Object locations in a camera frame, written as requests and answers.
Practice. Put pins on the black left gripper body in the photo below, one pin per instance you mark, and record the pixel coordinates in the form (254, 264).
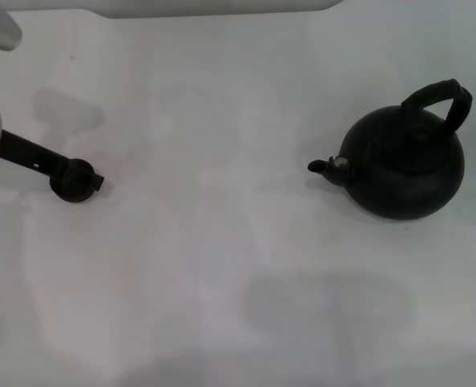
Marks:
(24, 151)

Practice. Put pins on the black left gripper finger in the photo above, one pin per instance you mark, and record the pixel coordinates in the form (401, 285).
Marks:
(78, 166)
(94, 182)

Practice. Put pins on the dark brown teacup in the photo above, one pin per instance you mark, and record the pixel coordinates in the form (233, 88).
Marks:
(72, 195)

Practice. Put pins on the black round teapot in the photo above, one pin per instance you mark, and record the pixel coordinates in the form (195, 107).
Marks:
(402, 181)

